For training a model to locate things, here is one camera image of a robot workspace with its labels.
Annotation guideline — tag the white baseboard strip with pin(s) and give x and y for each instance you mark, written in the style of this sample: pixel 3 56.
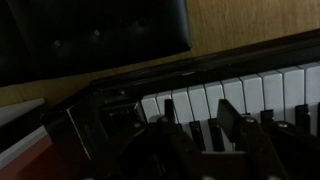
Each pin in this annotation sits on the white baseboard strip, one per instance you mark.
pixel 20 110

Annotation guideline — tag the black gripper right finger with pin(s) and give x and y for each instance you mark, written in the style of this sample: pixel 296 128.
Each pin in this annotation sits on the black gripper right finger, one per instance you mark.
pixel 230 116

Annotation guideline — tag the black leather piano bench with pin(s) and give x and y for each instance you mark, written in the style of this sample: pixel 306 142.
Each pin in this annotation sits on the black leather piano bench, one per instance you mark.
pixel 93 33

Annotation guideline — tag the black upright piano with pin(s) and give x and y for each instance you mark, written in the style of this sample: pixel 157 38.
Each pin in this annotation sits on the black upright piano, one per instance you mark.
pixel 250 90

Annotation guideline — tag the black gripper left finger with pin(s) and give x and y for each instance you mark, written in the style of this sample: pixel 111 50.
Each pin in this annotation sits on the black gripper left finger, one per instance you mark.
pixel 170 110

